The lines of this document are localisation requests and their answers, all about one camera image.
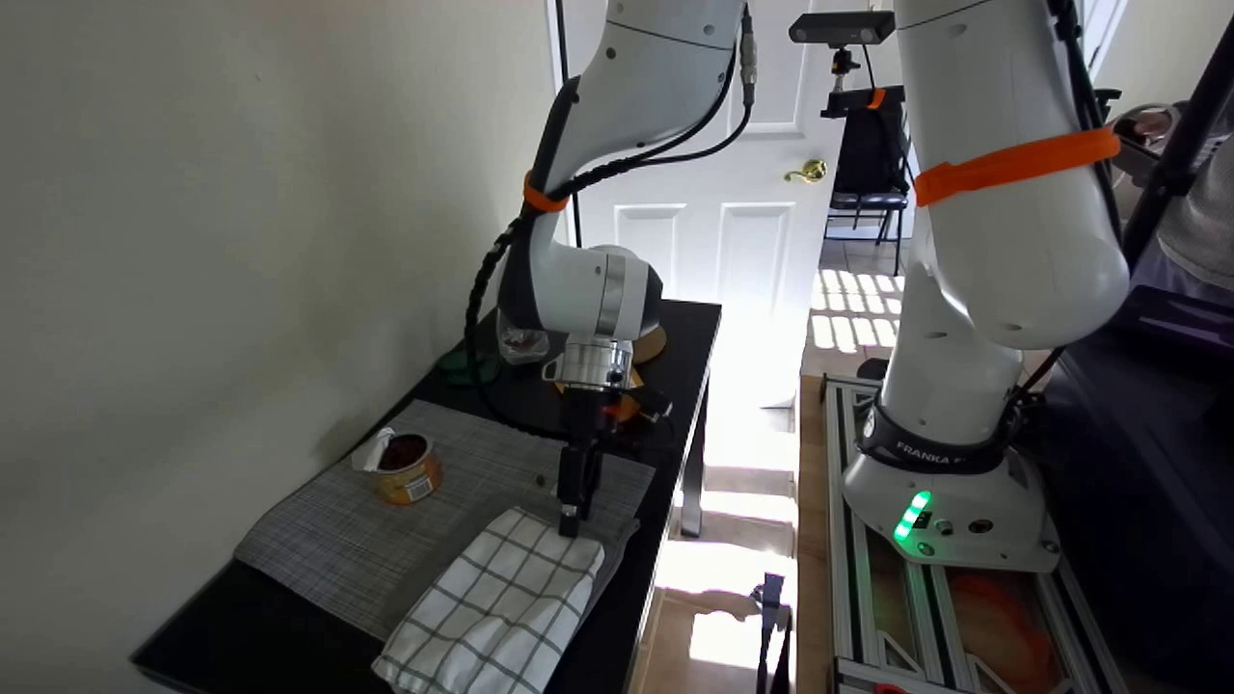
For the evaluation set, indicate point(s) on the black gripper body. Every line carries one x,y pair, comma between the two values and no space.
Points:
595,416

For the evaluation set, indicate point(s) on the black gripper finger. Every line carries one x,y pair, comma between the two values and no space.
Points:
591,483
567,493

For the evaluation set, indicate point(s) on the white checked towel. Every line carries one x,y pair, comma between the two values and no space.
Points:
494,611

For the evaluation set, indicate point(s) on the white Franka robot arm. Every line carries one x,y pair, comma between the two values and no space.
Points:
1015,257

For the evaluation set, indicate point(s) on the round cork coaster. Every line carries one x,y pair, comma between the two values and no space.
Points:
654,343

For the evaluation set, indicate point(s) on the clear glass jar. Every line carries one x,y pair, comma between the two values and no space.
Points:
518,347

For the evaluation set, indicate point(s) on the green round lid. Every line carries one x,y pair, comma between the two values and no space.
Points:
464,369

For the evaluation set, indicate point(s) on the orange tin can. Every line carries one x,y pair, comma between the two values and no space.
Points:
410,473

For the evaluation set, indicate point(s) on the black blue clamp stand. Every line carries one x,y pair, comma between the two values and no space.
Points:
773,617

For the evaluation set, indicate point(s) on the grey woven placemat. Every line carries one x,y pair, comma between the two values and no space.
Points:
350,541

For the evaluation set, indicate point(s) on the white panel door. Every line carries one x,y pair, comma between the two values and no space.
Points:
758,245

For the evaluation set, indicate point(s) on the brass door knob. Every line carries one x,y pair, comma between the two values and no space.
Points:
806,171

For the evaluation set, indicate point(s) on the black table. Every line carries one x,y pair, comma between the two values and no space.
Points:
255,642

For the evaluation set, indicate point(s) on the black folding chair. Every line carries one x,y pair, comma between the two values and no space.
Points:
873,166

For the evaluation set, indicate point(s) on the dark upholstered furniture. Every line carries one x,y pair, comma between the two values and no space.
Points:
1144,515

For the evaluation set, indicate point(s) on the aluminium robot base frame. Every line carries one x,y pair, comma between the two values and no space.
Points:
873,602

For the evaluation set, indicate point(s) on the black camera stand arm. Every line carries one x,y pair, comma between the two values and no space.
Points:
868,99

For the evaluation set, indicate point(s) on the black stereo camera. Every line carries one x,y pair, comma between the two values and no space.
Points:
843,28

